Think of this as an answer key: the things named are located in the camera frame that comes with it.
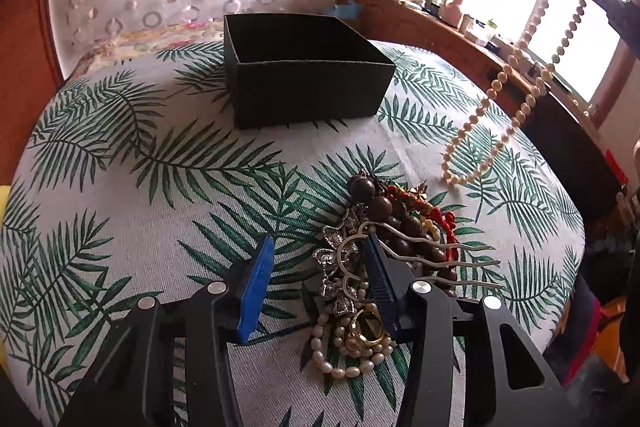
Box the wooden wardrobe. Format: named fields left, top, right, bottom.
left=0, top=0, right=66, bottom=180

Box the wooden cabinet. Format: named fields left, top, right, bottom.
left=337, top=0, right=626, bottom=188

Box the leaf print tablecloth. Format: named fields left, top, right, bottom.
left=0, top=39, right=586, bottom=427

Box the brown wooden bead bracelet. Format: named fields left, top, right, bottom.
left=347, top=174, right=436, bottom=258

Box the black square box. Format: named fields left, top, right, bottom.
left=223, top=13, right=396, bottom=130

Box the white pearl bracelet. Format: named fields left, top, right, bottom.
left=310, top=304, right=398, bottom=380

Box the silver wavy hair comb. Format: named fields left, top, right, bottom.
left=336, top=221, right=503, bottom=303

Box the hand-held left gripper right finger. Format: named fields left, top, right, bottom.
left=363, top=236, right=569, bottom=427

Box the blue bag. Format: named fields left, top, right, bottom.
left=320, top=2, right=363, bottom=20

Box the pink kettle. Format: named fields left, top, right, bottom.
left=442, top=0, right=468, bottom=28

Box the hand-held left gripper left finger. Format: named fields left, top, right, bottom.
left=57, top=234, right=277, bottom=427

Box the floral bedsheet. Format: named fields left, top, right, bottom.
left=65, top=21, right=228, bottom=80

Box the cream bead necklace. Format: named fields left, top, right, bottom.
left=441, top=0, right=588, bottom=186

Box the red bead bracelet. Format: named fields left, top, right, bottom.
left=385, top=187, right=458, bottom=264

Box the gold ring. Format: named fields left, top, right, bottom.
left=347, top=307, right=393, bottom=348

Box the rhinestone flower brooch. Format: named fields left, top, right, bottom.
left=312, top=222, right=371, bottom=315

